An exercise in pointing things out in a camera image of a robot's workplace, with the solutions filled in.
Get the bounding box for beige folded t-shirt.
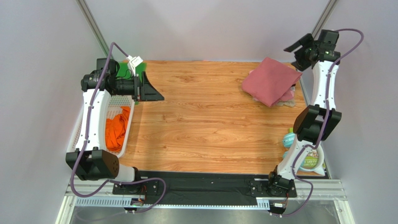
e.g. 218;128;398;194
276;99;296;107

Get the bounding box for aluminium frame rail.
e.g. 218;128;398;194
56;176;355;224

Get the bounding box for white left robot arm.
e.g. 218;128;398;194
65;56;164;182

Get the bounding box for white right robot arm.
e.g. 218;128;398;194
267;29;342;196

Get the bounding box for white plastic laundry basket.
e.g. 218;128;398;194
67;90;135;158

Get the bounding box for teal headphones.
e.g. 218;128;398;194
281;132;325;175

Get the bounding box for green plastic folder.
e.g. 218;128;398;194
116;61;147;81

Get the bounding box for pink folded t-shirt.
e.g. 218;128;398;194
242;70;298;107

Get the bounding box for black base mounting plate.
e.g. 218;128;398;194
112;171;297;206

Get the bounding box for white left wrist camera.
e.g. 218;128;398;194
126;55;143;76

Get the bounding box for dusty red t-shirt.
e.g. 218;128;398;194
241;57;302;107

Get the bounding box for white cable duct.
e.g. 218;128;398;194
74;197;270;210

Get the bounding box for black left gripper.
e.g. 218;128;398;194
112;71;164;102

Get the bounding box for orange t-shirt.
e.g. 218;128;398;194
105;106;131;152

